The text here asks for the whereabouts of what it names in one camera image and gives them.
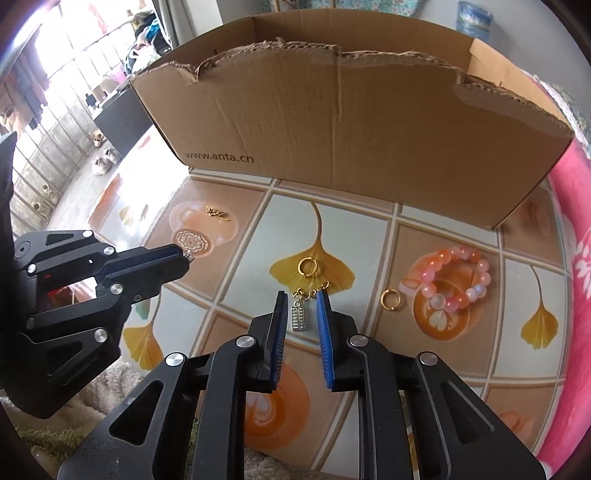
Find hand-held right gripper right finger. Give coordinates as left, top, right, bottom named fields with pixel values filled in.
left=317, top=291, right=542, bottom=480

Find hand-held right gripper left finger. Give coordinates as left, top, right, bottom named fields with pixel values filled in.
left=57, top=290, right=289, bottom=480

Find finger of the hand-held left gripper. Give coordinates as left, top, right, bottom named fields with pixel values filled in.
left=24, top=266, right=186, bottom=385
left=13, top=229, right=194, bottom=283

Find gold chain with abacus charm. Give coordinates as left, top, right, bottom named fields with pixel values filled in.
left=289, top=283, right=331, bottom=333

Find brown cardboard box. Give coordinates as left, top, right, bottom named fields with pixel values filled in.
left=129, top=11, right=575, bottom=232

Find black flat board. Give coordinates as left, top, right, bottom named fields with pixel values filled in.
left=92, top=85, right=155, bottom=155

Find metal window railing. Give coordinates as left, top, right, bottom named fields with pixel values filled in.
left=9, top=28, right=139, bottom=222

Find hanging clothes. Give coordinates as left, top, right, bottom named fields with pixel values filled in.
left=0, top=51, right=51, bottom=134

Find pile of clothes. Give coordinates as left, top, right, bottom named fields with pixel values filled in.
left=124, top=9, right=178, bottom=75

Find pink floral blanket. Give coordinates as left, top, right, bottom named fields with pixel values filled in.
left=536, top=138, right=591, bottom=480

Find grey leaf pattern pillow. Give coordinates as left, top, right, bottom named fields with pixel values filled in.
left=538, top=78, right=585, bottom=134

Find blue water bottle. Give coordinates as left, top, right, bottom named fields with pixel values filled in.
left=457, top=0, right=495, bottom=40

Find pink bead bracelet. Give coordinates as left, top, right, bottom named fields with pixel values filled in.
left=418, top=246, right=491, bottom=312

